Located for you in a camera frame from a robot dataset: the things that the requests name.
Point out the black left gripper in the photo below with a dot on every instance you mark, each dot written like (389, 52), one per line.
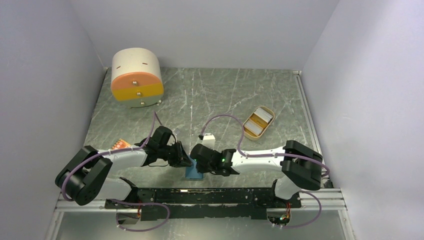
(185, 160)

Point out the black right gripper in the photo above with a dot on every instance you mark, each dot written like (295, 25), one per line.
(201, 169)

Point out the blue leather card holder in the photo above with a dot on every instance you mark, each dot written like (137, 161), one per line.
(191, 173)

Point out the stack of credit cards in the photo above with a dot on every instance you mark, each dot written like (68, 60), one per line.
(259, 119)

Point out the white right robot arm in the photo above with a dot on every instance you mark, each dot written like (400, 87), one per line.
(301, 166)

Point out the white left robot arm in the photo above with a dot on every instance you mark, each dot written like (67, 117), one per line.
(88, 175)

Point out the beige oval card tray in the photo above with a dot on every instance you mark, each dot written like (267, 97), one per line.
(258, 122)

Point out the orange patterned card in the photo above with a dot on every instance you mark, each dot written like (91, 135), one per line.
(121, 144)

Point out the cream drawer box orange front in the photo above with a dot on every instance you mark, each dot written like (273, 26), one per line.
(136, 79)

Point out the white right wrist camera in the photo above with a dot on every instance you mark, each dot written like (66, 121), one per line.
(208, 140)

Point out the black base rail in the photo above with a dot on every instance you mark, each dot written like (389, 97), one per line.
(197, 203)

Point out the aluminium frame rail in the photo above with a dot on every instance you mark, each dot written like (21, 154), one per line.
(326, 199)

